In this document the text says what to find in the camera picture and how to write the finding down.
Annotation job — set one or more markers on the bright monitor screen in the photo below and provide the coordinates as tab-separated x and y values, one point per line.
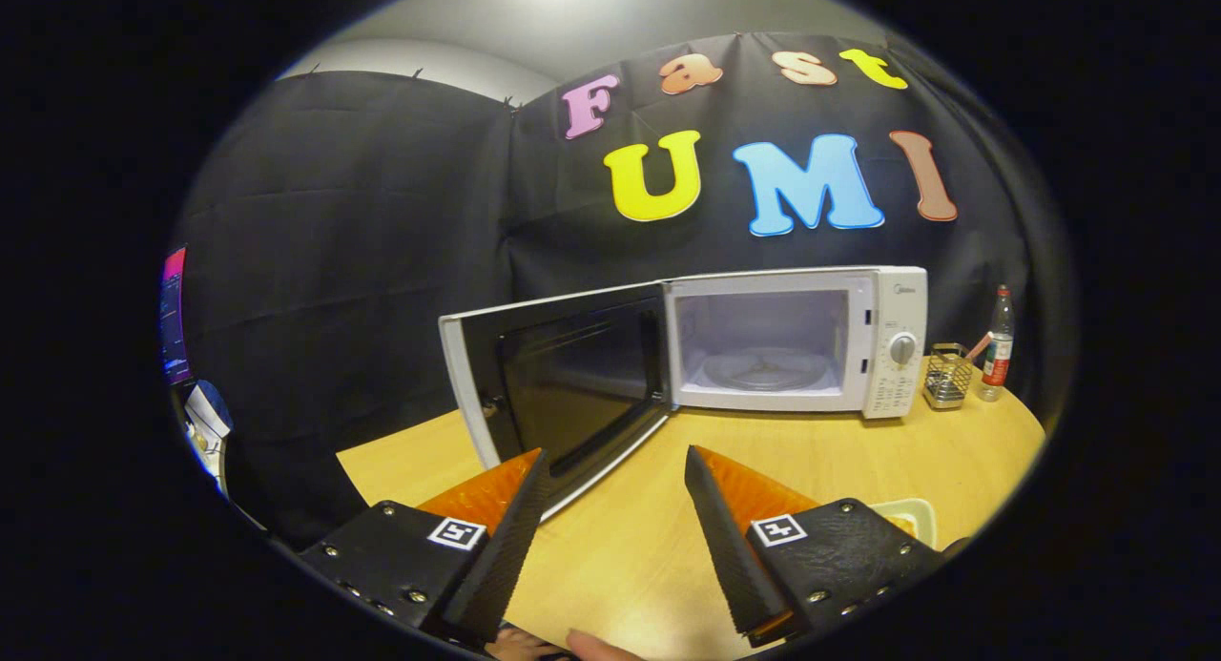
174	318

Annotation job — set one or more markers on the glass microwave turntable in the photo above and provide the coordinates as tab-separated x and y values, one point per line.
763	367

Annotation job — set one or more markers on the red checkered straw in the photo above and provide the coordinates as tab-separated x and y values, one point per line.
979	346

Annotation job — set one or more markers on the white microwave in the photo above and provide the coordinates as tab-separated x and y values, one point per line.
572	375

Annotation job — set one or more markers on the cream food plate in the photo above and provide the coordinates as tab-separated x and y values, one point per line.
916	510

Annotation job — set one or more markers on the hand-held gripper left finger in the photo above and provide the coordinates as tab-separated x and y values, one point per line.
501	566

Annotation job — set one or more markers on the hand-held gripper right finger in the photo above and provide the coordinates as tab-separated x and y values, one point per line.
734	566

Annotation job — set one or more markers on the clear plastic water bottle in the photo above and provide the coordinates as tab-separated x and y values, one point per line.
997	351

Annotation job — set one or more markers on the white and blue object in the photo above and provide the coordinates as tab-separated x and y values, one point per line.
208	421

